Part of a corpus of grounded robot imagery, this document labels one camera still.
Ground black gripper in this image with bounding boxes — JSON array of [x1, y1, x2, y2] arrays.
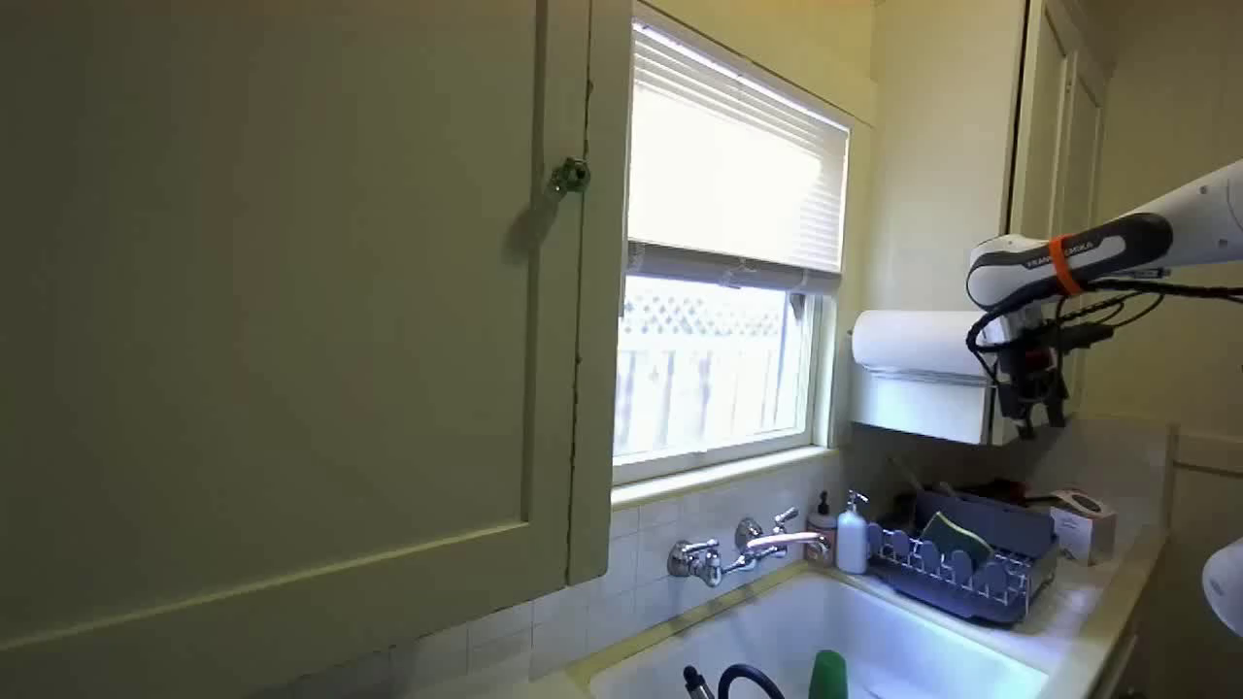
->
[[997, 324, 1076, 442]]

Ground white paper towel roll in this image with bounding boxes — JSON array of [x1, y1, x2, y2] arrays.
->
[[846, 306, 1028, 449]]

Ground white box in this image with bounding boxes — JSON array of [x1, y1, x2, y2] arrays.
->
[[1046, 484, 1124, 562]]

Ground yellow green sponge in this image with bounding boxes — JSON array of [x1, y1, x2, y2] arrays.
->
[[920, 509, 993, 576]]

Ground grey dish rack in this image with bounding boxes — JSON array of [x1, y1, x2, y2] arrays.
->
[[863, 484, 1066, 633]]

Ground white soap dispenser bottle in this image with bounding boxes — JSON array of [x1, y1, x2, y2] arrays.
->
[[833, 489, 873, 579]]

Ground small dark bottle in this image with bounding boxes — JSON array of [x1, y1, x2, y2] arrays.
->
[[804, 484, 841, 568]]

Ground white round object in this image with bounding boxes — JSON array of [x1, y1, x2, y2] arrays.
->
[[1197, 536, 1243, 642]]

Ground white framed window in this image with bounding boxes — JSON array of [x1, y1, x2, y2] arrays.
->
[[610, 245, 846, 489]]

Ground green bottle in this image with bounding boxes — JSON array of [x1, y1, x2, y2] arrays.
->
[[808, 649, 854, 699]]

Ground white window blind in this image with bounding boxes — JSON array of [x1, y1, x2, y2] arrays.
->
[[624, 17, 854, 295]]

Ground metal cabinet latch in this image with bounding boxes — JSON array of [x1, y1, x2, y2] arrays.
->
[[548, 154, 596, 198]]

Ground large cream cabinet door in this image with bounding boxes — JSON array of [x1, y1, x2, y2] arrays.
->
[[0, 0, 639, 699]]

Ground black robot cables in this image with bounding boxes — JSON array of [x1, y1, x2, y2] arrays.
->
[[964, 271, 1243, 392]]

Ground cream panelled wall cabinet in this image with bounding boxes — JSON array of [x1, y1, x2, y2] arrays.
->
[[1006, 0, 1120, 253]]

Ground chrome wall faucet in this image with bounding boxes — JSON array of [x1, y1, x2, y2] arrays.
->
[[666, 506, 835, 592]]

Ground black curved hose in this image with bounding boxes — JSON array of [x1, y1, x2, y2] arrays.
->
[[681, 660, 789, 699]]

